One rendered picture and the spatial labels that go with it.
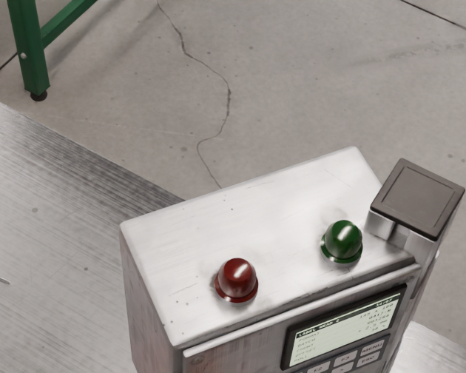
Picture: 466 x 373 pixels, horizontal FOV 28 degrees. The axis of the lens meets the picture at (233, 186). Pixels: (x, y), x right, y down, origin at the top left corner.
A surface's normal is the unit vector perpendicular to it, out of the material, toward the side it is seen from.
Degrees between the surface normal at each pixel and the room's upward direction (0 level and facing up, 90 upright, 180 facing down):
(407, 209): 0
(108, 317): 0
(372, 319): 90
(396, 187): 0
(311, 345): 90
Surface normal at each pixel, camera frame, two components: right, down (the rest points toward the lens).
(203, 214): 0.04, -0.59
